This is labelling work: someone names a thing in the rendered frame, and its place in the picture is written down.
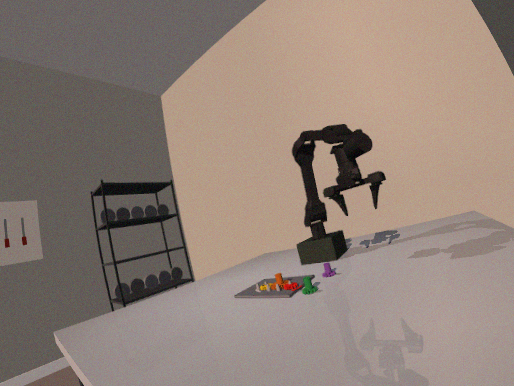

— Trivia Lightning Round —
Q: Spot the purple gear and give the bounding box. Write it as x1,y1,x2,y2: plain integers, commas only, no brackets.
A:
322,263,336,277

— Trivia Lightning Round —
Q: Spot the orange gear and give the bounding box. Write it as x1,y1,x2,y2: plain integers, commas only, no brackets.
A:
270,273,289,290

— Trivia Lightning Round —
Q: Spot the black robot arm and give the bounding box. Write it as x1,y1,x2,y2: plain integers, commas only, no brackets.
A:
292,124,372,241

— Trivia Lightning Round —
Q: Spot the green gear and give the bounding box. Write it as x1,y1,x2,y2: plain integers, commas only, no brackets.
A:
302,277,317,295

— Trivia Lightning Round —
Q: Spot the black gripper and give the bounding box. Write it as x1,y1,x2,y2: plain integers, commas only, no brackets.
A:
323,160,386,216

